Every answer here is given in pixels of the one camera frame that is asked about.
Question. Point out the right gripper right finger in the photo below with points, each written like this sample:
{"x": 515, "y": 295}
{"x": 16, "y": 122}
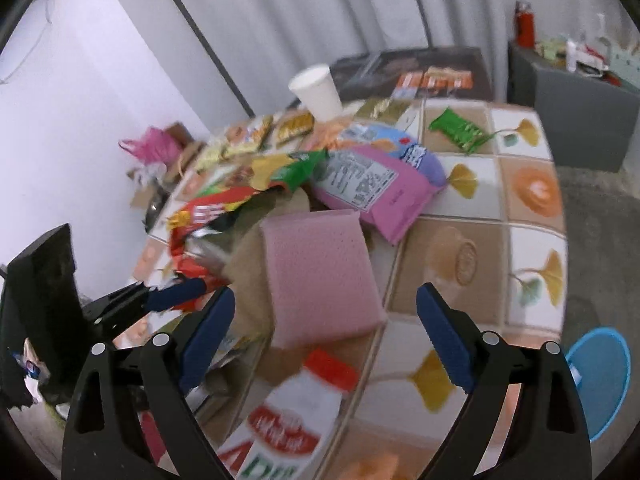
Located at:
{"x": 548, "y": 436}

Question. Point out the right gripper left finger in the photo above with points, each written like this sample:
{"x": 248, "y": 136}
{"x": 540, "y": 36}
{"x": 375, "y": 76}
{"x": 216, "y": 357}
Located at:
{"x": 103, "y": 437}

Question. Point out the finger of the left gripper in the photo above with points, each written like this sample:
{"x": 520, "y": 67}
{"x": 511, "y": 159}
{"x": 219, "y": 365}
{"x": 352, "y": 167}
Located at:
{"x": 115, "y": 312}

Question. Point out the green red chip bag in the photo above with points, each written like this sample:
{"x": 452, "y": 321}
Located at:
{"x": 203, "y": 232}

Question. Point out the white AD milk bottle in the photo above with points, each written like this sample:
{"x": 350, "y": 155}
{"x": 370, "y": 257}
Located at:
{"x": 282, "y": 436}

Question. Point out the pink sponge block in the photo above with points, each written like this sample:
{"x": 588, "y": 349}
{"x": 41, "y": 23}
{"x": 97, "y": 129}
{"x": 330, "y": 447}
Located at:
{"x": 320, "y": 278}

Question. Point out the pink purple snack bag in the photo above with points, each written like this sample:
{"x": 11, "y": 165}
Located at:
{"x": 380, "y": 172}

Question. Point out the blue mesh trash bin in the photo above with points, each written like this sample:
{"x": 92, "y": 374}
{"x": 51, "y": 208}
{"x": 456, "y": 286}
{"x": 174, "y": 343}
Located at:
{"x": 600, "y": 363}

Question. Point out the pink plastic bag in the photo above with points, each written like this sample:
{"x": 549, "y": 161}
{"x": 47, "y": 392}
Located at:
{"x": 156, "y": 146}

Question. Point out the yellow snack packet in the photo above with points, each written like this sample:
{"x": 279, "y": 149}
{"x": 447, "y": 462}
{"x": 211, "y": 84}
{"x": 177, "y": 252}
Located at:
{"x": 212, "y": 155}

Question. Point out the orange white snack packet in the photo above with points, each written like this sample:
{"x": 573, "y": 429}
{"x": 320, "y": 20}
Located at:
{"x": 247, "y": 137}

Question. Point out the gold nut packet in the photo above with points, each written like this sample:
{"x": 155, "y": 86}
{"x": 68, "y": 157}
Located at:
{"x": 291, "y": 126}

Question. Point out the white paper cup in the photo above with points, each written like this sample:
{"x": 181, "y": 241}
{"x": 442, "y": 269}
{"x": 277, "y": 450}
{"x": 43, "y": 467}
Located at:
{"x": 314, "y": 87}

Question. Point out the grey curtain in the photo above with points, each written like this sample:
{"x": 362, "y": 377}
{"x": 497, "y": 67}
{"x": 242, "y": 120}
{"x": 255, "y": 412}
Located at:
{"x": 230, "y": 59}

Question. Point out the small gold box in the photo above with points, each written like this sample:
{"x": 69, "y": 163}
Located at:
{"x": 385, "y": 110}

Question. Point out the small green snack packet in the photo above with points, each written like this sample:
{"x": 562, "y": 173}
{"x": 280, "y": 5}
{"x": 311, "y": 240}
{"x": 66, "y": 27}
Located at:
{"x": 463, "y": 133}

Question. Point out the grey cabinet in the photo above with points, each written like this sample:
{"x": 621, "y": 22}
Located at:
{"x": 589, "y": 123}

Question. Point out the dark printed box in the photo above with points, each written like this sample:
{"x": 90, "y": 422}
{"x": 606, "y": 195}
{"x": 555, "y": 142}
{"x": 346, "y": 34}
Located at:
{"x": 419, "y": 73}

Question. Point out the mint green pen holder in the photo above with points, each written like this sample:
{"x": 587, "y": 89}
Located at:
{"x": 624, "y": 64}

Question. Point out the small white bottle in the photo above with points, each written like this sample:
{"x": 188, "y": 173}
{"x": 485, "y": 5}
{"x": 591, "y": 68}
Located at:
{"x": 571, "y": 56}

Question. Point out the red thermos bottle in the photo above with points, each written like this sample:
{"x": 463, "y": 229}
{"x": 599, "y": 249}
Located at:
{"x": 524, "y": 22}

